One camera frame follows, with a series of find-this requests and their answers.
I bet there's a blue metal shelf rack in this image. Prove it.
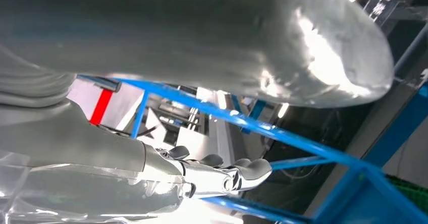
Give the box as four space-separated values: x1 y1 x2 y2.
77 75 428 224

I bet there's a dark sign with white characters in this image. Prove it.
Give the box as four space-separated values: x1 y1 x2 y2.
362 0 428 26

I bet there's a green plastic crate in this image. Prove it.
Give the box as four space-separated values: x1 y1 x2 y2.
387 174 428 213

